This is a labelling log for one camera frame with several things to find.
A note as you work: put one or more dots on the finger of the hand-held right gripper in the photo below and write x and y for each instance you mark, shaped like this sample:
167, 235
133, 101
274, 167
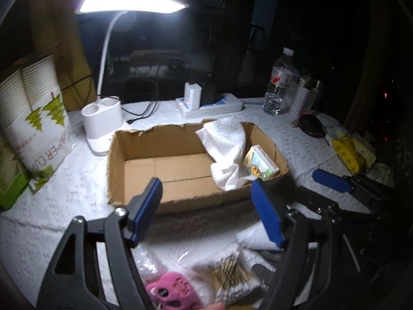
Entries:
326, 179
313, 200

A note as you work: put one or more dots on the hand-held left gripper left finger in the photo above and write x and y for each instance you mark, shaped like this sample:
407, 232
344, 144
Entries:
146, 213

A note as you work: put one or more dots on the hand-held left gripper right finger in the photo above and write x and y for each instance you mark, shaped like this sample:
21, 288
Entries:
267, 213

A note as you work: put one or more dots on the white cloth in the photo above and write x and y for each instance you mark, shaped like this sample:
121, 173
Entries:
253, 237

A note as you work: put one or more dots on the clear plastic bag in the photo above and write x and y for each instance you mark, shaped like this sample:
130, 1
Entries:
155, 261

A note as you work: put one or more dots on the brown cardboard box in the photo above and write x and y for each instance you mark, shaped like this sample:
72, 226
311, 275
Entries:
180, 171

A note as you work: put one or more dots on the cotton swab bag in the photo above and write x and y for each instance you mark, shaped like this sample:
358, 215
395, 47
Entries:
226, 274

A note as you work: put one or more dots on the pink soft item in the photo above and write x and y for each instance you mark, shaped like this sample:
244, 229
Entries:
174, 289

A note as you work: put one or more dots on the white textured towel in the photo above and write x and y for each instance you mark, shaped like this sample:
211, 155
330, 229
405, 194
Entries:
226, 142

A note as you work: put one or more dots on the yellow packet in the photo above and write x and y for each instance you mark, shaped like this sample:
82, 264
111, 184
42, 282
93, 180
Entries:
347, 151

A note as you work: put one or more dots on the small printed carton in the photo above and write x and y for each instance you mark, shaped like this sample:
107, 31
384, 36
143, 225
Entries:
258, 164

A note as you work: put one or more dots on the black round object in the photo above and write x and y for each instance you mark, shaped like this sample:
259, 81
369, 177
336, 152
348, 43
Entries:
311, 126

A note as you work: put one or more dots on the white perforated holder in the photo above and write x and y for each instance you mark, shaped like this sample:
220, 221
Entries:
300, 98

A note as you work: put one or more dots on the clear water bottle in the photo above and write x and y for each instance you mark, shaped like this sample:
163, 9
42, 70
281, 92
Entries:
279, 93

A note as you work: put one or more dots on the white desk lamp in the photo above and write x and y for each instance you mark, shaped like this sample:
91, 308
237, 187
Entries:
103, 122

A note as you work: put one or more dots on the white power strip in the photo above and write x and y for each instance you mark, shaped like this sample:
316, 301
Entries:
222, 105

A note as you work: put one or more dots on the white charger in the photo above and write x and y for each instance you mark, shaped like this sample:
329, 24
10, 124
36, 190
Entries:
193, 97

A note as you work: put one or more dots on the black charger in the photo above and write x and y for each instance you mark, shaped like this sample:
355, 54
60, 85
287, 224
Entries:
209, 93

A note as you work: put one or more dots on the green cardboard carton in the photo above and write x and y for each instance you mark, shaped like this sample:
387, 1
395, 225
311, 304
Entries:
9, 180

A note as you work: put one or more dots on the paper cup package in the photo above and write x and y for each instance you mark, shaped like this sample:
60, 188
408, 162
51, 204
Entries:
38, 103

